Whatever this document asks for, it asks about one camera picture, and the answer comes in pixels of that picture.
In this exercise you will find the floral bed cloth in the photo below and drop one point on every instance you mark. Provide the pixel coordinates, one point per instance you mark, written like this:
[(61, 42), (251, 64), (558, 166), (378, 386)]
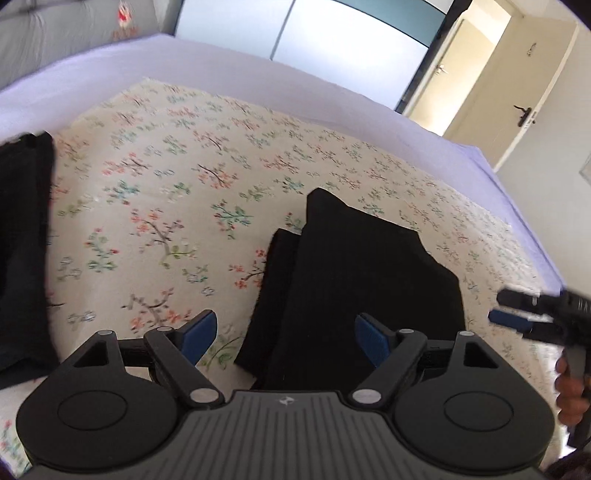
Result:
[(166, 198)]

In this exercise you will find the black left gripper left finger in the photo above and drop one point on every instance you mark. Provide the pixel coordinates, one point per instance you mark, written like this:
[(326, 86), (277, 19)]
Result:
[(158, 370)]

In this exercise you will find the black folded clothes pile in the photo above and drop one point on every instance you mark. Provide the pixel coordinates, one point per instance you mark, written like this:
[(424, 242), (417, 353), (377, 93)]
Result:
[(27, 351)]

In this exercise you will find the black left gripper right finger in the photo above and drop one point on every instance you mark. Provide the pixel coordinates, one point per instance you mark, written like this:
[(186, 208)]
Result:
[(400, 359)]

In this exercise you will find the black pants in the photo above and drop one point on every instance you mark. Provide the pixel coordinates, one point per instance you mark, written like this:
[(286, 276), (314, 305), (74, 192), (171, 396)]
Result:
[(301, 335)]

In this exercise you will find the lavender bed sheet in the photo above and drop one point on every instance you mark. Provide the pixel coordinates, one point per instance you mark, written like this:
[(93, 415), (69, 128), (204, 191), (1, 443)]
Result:
[(51, 98)]

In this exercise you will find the wardrobe sliding doors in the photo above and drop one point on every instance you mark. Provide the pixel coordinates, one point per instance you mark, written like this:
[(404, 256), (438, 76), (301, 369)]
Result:
[(374, 48)]

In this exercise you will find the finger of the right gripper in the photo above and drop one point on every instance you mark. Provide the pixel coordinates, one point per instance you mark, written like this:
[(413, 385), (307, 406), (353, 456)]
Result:
[(539, 305)]

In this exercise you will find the beige door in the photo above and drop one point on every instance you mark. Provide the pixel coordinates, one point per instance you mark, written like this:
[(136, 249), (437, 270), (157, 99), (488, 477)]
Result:
[(523, 69)]

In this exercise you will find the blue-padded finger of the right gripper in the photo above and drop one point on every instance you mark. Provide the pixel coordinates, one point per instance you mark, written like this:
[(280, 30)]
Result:
[(539, 331)]

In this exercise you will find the black door handle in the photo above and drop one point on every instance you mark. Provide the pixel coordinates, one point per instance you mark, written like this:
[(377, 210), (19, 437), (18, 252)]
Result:
[(525, 115)]

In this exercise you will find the grey Pooh pillow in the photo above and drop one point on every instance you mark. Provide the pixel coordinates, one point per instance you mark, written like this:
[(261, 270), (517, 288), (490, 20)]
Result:
[(35, 34)]

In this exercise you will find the wall map poster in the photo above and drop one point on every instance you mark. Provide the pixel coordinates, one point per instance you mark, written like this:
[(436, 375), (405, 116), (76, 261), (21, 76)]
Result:
[(585, 171)]

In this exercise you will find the right hand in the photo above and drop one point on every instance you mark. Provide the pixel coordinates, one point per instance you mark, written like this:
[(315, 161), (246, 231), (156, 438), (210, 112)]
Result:
[(570, 401)]

